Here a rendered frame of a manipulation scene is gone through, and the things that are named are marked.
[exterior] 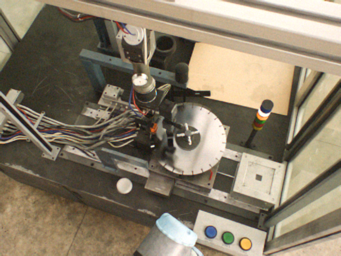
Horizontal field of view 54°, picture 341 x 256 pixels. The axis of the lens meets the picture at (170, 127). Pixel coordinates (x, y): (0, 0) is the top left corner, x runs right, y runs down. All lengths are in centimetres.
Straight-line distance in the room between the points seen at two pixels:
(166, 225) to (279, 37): 67
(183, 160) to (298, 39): 113
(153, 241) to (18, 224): 173
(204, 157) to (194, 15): 112
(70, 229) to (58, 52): 115
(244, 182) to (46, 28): 146
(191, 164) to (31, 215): 143
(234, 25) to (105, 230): 211
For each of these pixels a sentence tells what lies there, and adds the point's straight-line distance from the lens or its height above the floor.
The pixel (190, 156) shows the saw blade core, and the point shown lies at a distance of 142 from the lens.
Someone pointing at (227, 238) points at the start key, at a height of 91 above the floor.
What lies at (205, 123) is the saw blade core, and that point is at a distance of 148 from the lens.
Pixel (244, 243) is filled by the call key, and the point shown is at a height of 91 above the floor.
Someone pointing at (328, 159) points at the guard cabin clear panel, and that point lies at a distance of 111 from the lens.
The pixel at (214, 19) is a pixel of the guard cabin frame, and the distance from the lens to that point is 33.
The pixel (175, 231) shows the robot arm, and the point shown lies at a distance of 90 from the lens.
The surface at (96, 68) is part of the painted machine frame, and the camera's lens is 169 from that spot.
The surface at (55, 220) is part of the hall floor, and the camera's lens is 246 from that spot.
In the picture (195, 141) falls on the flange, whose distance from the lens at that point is 143.
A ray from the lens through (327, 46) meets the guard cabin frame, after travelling 33.
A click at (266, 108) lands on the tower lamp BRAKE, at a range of 131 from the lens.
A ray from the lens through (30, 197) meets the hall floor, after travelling 256.
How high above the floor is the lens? 228
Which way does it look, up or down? 65 degrees down
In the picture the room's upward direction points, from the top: 4 degrees counter-clockwise
